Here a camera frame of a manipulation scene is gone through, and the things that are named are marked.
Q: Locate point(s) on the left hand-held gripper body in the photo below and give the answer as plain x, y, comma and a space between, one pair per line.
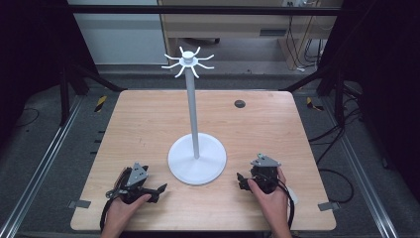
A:
136, 175

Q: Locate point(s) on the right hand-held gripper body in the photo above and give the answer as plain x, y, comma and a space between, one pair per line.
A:
265, 175

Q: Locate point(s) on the person's right hand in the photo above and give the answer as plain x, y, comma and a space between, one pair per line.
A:
274, 208

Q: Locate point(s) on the person's left hand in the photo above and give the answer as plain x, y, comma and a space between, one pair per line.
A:
120, 214

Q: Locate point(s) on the white tag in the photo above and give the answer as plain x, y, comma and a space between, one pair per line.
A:
293, 197

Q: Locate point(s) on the white hook stand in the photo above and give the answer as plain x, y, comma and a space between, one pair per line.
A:
197, 165

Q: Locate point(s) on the grey tape strip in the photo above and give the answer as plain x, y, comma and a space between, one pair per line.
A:
329, 206
79, 204

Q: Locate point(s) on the dark round table grommet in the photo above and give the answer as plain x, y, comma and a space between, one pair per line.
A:
239, 103

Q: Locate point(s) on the yellow black striped tape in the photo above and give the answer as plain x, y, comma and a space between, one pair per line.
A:
312, 103
101, 103

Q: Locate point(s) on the white cabinet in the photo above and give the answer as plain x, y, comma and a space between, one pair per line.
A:
122, 36

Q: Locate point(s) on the metal floor rail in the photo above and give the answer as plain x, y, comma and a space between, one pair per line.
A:
39, 168
363, 172

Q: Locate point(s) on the black frame strut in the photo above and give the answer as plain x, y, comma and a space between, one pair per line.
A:
82, 79
325, 81

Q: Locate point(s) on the black horizontal frame bar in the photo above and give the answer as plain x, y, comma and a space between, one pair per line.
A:
198, 10

